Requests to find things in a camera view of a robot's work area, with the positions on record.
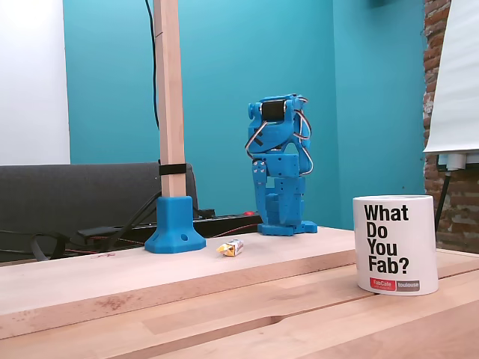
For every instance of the yellow white sweet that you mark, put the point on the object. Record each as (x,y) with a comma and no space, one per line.
(232,247)

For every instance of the white printed mug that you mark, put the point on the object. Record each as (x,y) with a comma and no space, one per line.
(393,243)

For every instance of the black power strip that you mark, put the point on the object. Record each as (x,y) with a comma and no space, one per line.
(224,222)

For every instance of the pale wooden board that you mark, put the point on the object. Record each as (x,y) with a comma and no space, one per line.
(149,276)

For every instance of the black stand leg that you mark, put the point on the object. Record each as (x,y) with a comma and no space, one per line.
(443,194)

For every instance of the black small box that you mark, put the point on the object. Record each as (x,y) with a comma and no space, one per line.
(95,232)

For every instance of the black fabric seat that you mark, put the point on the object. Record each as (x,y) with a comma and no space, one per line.
(75,198)

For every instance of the white roll-up screen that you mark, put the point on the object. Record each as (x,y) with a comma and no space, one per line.
(460,75)

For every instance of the black flat belt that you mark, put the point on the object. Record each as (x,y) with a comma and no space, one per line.
(39,247)

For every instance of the blue printed post base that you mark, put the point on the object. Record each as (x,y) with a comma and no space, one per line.
(174,228)

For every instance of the wooden post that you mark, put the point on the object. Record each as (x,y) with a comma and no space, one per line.
(170,93)

